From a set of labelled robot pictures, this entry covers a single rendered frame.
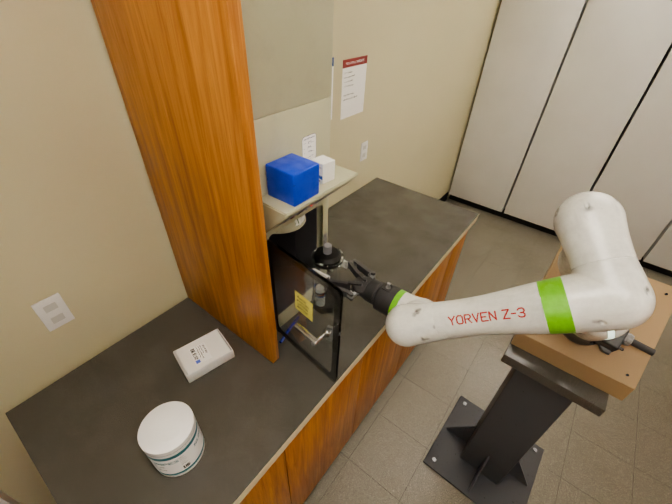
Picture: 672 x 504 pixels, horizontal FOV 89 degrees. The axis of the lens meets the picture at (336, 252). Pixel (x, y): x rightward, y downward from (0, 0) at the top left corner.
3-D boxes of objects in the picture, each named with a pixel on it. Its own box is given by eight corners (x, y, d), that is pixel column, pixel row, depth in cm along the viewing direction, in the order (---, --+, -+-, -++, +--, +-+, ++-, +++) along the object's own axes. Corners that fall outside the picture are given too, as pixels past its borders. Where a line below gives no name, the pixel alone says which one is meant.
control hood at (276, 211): (258, 230, 98) (254, 199, 91) (329, 189, 118) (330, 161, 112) (287, 246, 92) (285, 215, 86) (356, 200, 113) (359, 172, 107)
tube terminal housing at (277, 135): (227, 303, 138) (180, 101, 90) (284, 263, 159) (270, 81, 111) (271, 335, 127) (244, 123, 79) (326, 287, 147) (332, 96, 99)
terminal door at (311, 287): (276, 326, 124) (266, 236, 99) (337, 382, 108) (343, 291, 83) (274, 328, 123) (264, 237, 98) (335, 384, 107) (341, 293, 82)
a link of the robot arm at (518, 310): (549, 328, 78) (536, 279, 79) (550, 339, 68) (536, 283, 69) (399, 343, 96) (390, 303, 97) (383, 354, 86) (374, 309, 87)
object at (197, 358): (175, 358, 118) (172, 351, 115) (219, 334, 126) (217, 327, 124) (189, 383, 111) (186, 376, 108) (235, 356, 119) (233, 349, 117)
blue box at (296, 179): (267, 195, 94) (264, 163, 88) (292, 182, 100) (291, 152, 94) (294, 207, 89) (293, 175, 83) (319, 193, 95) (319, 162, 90)
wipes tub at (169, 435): (145, 455, 94) (126, 430, 85) (187, 417, 102) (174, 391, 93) (172, 489, 88) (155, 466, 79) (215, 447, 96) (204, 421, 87)
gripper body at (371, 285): (387, 278, 107) (363, 265, 111) (373, 293, 101) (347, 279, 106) (385, 295, 111) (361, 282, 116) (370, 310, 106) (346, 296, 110)
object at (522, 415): (543, 450, 188) (639, 351, 132) (515, 536, 159) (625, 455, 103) (460, 396, 211) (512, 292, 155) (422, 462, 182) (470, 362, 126)
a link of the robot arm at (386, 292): (385, 324, 104) (400, 306, 110) (390, 297, 97) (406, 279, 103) (368, 314, 107) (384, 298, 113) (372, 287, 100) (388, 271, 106)
